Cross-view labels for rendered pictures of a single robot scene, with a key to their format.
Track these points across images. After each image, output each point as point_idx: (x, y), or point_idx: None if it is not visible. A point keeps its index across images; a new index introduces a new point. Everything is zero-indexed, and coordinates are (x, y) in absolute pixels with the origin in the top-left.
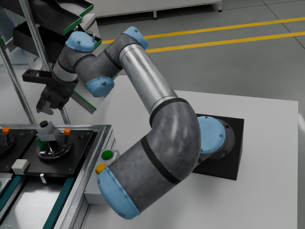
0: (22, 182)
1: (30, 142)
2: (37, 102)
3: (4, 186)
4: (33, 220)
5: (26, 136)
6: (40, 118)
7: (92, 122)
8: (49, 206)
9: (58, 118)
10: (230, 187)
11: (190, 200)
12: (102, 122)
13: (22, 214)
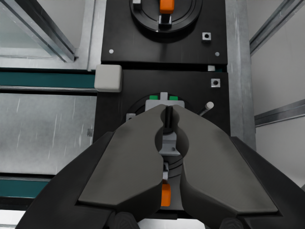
0: (95, 90)
1: (186, 65)
2: (35, 198)
3: (68, 68)
4: (22, 145)
5: (203, 47)
6: (292, 37)
7: (293, 154)
8: (47, 161)
9: (297, 75)
10: None
11: None
12: (296, 178)
13: (36, 119)
